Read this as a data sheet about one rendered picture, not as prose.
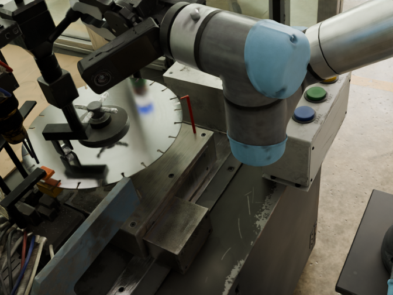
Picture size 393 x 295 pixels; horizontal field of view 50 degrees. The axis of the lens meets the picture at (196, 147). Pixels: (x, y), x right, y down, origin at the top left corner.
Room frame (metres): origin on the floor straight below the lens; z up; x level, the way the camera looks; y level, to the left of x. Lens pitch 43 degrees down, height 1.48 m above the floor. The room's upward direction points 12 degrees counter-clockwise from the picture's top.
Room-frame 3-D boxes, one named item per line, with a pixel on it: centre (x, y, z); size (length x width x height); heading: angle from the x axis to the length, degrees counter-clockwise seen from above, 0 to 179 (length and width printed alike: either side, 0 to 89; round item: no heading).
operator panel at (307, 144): (0.71, -0.26, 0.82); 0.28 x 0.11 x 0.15; 141
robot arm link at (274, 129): (0.42, -0.09, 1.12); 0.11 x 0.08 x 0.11; 145
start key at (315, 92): (0.70, -0.27, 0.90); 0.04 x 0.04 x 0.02
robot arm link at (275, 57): (0.41, -0.08, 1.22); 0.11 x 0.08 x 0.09; 42
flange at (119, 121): (0.68, 0.18, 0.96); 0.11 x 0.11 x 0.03
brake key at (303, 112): (0.65, -0.23, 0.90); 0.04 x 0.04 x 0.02
